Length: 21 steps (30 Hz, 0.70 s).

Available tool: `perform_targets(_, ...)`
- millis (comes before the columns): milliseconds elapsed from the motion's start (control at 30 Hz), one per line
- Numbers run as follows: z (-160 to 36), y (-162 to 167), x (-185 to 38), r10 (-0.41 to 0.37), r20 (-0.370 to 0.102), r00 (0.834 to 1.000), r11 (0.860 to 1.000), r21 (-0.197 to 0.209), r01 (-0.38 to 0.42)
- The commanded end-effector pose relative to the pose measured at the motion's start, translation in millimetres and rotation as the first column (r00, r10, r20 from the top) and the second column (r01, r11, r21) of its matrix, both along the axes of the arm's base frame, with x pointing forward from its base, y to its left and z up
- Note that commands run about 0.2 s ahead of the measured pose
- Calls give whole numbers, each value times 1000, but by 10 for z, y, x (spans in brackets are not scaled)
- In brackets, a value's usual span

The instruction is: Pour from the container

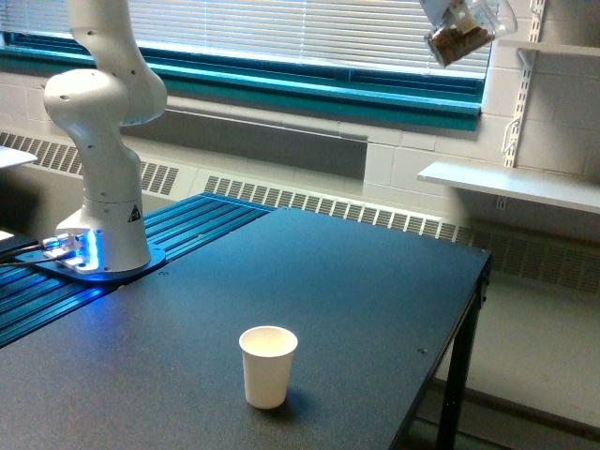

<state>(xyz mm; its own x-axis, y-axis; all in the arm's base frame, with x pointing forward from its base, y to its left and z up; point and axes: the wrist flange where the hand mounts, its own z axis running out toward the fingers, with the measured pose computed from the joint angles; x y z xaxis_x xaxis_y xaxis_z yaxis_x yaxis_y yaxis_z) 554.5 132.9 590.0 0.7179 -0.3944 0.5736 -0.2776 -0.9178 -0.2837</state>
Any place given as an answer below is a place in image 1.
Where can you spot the teal window sill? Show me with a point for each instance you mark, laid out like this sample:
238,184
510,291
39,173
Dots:
366,95

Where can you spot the brown nuts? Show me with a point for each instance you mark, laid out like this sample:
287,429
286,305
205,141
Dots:
449,45

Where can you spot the white lower wall shelf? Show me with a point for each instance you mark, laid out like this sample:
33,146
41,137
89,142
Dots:
532,186

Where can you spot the white tabletop at left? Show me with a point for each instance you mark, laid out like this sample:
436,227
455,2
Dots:
10,157

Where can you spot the white shelf rail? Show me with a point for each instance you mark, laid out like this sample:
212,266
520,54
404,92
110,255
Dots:
527,55

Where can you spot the blue aluminium rail platform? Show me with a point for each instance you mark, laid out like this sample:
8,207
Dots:
106,237

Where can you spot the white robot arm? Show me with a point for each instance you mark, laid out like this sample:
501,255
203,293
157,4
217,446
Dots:
92,105

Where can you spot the clear plastic cup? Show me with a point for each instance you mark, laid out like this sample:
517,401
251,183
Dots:
497,17

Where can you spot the white upper wall shelf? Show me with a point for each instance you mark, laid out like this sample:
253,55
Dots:
552,48

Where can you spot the white window blinds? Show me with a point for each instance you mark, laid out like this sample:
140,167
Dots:
379,35

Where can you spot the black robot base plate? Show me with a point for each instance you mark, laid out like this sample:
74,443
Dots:
158,259

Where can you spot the black table leg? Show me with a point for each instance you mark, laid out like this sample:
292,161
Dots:
459,366

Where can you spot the white paper cup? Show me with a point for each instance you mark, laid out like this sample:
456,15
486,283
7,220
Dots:
267,353

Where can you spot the white wall shelf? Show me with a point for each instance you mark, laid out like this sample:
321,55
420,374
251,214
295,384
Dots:
552,48
532,186

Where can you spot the white radiator cover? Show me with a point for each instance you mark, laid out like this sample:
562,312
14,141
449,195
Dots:
552,261

